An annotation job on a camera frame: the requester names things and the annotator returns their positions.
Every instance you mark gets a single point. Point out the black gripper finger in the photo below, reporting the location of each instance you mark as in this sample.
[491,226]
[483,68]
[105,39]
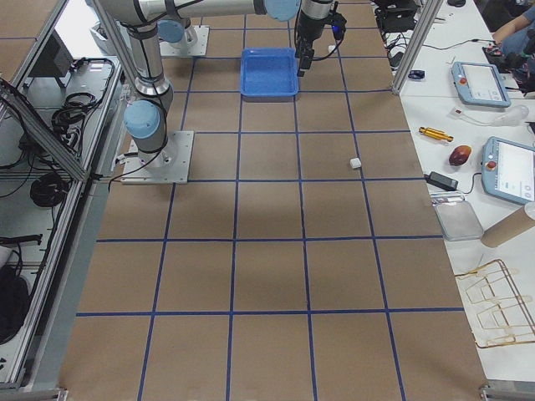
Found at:
[302,56]
[308,58]

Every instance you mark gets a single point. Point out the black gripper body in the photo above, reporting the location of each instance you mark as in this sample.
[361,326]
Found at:
[309,25]

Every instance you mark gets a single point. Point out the white block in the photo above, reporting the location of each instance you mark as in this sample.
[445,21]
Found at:
[355,163]

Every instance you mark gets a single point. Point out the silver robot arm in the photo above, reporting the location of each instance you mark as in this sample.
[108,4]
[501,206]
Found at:
[177,32]
[146,118]

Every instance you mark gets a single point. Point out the blue plastic tray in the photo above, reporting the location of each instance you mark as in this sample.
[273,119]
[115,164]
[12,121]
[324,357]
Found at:
[268,75]

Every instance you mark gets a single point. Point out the small blue black device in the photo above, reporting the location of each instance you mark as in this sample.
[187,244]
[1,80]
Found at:
[416,75]

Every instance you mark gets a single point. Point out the teach pendant far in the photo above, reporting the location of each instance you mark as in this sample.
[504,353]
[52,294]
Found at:
[480,84]

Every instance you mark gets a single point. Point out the teach pendant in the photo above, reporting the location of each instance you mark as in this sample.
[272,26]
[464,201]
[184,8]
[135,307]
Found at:
[480,84]
[507,170]

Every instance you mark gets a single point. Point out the black power adapter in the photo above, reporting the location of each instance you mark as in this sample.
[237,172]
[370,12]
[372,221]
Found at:
[441,181]

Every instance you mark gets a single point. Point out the red mango fruit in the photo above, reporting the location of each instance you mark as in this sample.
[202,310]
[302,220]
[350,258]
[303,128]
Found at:
[460,155]

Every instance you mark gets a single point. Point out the clear plastic lidded box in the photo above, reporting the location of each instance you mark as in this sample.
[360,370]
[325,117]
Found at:
[456,216]

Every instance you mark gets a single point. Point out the teach pendant near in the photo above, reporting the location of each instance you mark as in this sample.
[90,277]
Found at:
[507,170]

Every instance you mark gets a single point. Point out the cardboard tube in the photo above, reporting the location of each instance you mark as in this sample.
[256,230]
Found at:
[509,227]

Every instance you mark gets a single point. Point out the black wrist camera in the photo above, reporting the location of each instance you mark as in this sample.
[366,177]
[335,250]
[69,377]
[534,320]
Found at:
[337,22]

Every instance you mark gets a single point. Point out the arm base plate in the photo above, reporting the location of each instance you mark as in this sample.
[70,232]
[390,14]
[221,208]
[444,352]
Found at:
[196,50]
[170,166]

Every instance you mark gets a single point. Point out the aluminium frame post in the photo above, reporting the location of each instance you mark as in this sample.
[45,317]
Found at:
[417,39]

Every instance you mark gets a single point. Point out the gold wire rack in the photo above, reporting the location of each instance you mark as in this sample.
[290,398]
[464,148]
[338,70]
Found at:
[499,313]

